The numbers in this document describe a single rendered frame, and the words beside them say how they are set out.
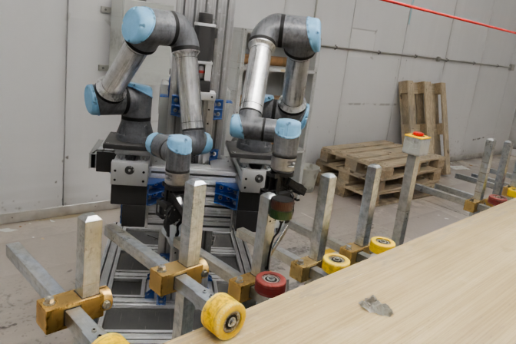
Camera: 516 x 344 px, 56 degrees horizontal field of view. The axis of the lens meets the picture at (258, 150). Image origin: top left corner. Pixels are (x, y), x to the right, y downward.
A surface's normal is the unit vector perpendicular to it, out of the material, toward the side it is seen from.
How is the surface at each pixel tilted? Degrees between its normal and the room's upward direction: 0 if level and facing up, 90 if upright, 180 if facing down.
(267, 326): 0
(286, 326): 0
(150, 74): 90
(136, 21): 86
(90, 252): 90
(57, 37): 90
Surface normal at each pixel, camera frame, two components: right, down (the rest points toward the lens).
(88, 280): 0.69, 0.25
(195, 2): 0.16, 0.25
